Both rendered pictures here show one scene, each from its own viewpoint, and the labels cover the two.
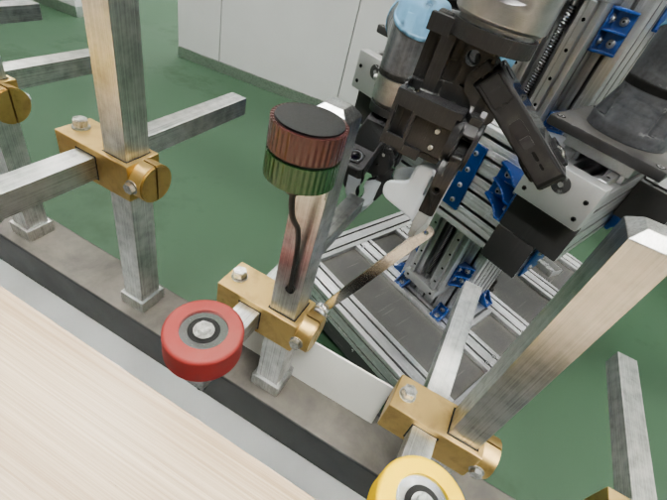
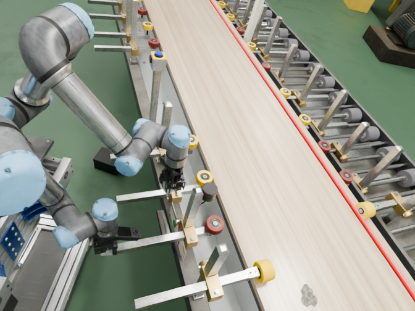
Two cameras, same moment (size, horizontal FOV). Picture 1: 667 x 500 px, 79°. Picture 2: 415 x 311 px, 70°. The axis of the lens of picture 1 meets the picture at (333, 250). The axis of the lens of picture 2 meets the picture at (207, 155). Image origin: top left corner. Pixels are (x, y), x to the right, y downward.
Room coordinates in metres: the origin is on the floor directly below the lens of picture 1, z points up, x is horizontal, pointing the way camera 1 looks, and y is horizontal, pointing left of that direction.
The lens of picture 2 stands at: (0.82, 0.48, 2.03)
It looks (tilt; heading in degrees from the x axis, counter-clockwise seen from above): 47 degrees down; 223
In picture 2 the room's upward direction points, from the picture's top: 18 degrees clockwise
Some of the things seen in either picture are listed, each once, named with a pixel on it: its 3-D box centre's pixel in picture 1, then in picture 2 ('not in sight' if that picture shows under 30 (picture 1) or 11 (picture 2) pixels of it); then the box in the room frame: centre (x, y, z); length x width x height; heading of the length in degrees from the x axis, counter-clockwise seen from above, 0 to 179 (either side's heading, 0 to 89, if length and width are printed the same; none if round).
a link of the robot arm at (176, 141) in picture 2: not in sight; (177, 142); (0.39, -0.08, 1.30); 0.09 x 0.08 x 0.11; 127
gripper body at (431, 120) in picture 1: (455, 95); (173, 173); (0.39, -0.06, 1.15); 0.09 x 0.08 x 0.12; 74
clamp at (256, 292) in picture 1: (270, 310); (188, 230); (0.34, 0.05, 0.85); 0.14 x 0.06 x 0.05; 74
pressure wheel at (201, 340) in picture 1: (202, 358); (212, 228); (0.24, 0.10, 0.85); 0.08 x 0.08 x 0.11
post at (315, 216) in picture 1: (291, 295); (188, 221); (0.33, 0.03, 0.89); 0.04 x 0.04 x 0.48; 74
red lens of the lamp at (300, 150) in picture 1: (308, 134); (209, 190); (0.29, 0.04, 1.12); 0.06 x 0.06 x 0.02
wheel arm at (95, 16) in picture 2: not in sight; (117, 17); (-0.15, -1.87, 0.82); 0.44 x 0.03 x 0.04; 164
